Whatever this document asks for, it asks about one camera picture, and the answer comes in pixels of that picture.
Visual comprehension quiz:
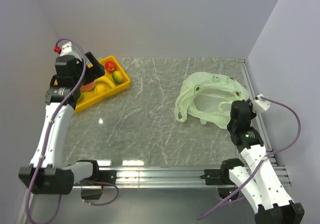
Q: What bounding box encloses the yellow toy banana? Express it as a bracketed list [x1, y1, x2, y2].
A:
[96, 76, 116, 89]

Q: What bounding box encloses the red toy fruit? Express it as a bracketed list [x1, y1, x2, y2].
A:
[104, 61, 117, 74]

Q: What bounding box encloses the watermelon slice toy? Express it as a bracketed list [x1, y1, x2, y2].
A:
[80, 81, 96, 92]

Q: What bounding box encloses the yellow toy lemon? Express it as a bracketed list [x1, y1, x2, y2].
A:
[94, 83, 110, 95]

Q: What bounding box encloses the yellow toy fruit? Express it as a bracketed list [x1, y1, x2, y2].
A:
[111, 70, 125, 85]

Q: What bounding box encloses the green plastic bag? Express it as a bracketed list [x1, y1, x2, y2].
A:
[174, 71, 250, 129]

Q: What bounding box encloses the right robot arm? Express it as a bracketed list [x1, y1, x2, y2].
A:
[220, 100, 305, 224]

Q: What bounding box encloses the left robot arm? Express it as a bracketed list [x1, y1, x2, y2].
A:
[18, 51, 105, 195]

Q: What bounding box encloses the yellow plastic tray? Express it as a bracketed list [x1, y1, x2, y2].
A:
[74, 55, 131, 113]

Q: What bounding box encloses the aluminium side rail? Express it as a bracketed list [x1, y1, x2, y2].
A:
[238, 59, 278, 166]

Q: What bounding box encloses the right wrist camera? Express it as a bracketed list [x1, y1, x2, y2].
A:
[252, 94, 271, 115]

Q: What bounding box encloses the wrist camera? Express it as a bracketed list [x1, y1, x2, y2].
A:
[53, 41, 81, 60]
[252, 94, 271, 115]

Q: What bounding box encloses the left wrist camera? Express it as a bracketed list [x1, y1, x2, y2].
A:
[53, 41, 81, 60]

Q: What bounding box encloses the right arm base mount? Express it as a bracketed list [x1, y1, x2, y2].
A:
[200, 169, 237, 199]

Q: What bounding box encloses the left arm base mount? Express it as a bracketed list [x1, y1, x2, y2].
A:
[78, 170, 117, 201]

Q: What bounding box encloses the aluminium front rail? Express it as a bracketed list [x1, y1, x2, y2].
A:
[72, 165, 292, 190]

